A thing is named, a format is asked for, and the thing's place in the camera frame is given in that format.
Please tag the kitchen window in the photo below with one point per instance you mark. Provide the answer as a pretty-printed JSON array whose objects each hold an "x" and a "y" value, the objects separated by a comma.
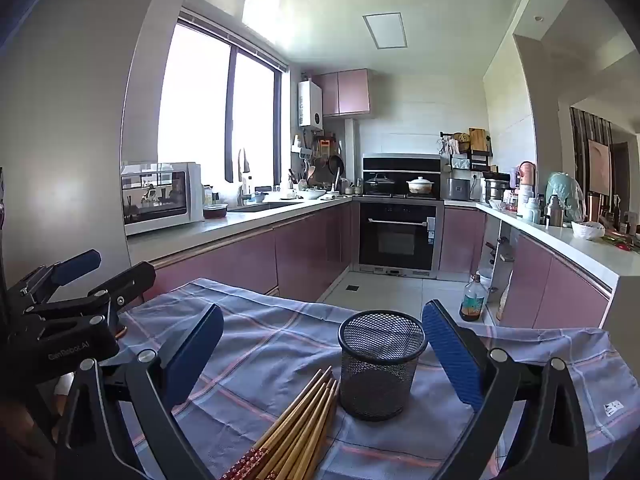
[{"x": 200, "y": 110}]

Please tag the white water heater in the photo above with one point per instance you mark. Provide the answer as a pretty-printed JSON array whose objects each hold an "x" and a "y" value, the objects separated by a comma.
[{"x": 310, "y": 105}]

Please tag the pink base cabinet run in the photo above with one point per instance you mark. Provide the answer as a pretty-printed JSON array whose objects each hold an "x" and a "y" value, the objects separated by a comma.
[
  {"x": 550, "y": 290},
  {"x": 250, "y": 260}
]

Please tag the stainless steel pot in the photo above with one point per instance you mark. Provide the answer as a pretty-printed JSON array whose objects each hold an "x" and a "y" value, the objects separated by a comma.
[{"x": 496, "y": 190}]

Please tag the white kitchen countertop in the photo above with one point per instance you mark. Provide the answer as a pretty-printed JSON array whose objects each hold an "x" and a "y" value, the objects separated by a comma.
[{"x": 550, "y": 242}]

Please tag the dark red bowl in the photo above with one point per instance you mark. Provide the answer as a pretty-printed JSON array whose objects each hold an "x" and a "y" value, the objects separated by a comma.
[{"x": 215, "y": 211}]

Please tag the black range hood panel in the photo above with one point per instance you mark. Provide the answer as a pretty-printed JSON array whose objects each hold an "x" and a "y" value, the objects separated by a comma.
[{"x": 400, "y": 164}]

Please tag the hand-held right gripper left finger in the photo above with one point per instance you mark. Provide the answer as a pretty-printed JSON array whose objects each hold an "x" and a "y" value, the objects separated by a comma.
[{"x": 195, "y": 355}]

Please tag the bowl of food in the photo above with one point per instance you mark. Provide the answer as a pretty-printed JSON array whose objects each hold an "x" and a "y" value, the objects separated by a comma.
[{"x": 311, "y": 194}]

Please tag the black wall shelf rack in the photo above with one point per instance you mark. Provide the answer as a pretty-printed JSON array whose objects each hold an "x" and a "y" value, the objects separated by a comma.
[{"x": 470, "y": 160}]

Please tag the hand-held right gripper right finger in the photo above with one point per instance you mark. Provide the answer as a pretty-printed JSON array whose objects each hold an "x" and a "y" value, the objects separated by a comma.
[{"x": 450, "y": 350}]

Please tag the cooking oil bottle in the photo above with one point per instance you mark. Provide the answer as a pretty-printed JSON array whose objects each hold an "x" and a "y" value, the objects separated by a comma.
[{"x": 472, "y": 300}]

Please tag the hanging kitchen utensil rack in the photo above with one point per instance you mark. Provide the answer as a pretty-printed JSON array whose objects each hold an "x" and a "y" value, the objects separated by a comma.
[{"x": 315, "y": 155}]

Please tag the steel kitchen faucet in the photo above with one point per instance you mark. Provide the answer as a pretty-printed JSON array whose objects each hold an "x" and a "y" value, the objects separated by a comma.
[{"x": 243, "y": 175}]

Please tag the ceiling light panel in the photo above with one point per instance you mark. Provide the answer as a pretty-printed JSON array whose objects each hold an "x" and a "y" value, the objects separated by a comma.
[{"x": 385, "y": 31}]

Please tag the mint green appliance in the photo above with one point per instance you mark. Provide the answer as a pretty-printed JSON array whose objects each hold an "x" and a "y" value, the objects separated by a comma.
[{"x": 562, "y": 195}]

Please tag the white microwave oven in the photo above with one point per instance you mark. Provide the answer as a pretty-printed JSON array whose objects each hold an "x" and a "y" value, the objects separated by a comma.
[{"x": 155, "y": 200}]

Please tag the beige picture board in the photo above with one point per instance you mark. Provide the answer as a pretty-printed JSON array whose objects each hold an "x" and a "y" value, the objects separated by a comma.
[{"x": 598, "y": 167}]

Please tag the pink wall cabinet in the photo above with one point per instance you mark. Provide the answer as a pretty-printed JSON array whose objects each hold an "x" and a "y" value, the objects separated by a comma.
[{"x": 345, "y": 92}]

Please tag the bundle of wooden chopsticks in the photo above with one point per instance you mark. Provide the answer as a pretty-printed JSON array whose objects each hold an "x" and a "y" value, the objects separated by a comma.
[{"x": 300, "y": 420}]

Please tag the steel kitchen sink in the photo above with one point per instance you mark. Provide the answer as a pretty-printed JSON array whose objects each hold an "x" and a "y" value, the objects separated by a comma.
[{"x": 265, "y": 206}]

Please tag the steel thermos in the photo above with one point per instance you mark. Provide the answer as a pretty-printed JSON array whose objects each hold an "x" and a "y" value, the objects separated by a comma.
[{"x": 555, "y": 212}]

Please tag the wooden cutting board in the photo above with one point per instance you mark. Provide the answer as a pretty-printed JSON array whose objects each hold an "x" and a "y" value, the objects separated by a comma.
[{"x": 477, "y": 140}]

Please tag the white casserole pot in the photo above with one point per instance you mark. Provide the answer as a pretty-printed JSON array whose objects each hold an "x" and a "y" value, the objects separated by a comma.
[{"x": 421, "y": 186}]

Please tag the wooden slat partition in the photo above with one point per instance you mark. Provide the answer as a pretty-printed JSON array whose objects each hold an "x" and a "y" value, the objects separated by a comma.
[{"x": 577, "y": 135}]

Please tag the grey plaid cloth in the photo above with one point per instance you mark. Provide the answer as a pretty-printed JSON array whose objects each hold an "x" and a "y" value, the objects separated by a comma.
[{"x": 280, "y": 330}]

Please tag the white bowl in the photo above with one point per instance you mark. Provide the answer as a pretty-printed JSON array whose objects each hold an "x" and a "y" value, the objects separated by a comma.
[{"x": 587, "y": 230}]

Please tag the black built-in oven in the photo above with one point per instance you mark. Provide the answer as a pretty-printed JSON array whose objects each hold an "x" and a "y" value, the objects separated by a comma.
[{"x": 400, "y": 240}]

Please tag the black mesh holder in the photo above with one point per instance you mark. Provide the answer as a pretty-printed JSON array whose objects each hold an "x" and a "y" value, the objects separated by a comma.
[{"x": 380, "y": 375}]

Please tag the pink kettle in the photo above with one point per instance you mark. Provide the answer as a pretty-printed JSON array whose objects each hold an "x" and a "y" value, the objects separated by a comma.
[{"x": 526, "y": 175}]

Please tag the black frying pan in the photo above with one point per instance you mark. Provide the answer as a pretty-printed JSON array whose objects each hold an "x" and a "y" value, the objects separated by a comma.
[{"x": 336, "y": 165}]

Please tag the black wok with glass lid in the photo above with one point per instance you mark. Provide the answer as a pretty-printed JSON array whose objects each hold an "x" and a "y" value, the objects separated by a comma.
[{"x": 380, "y": 184}]

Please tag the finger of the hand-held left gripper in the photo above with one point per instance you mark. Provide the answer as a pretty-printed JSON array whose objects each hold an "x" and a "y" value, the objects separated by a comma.
[
  {"x": 130, "y": 280},
  {"x": 75, "y": 266}
]

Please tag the white bottle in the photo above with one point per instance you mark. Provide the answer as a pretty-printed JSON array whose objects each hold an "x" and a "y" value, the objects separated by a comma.
[{"x": 525, "y": 202}]

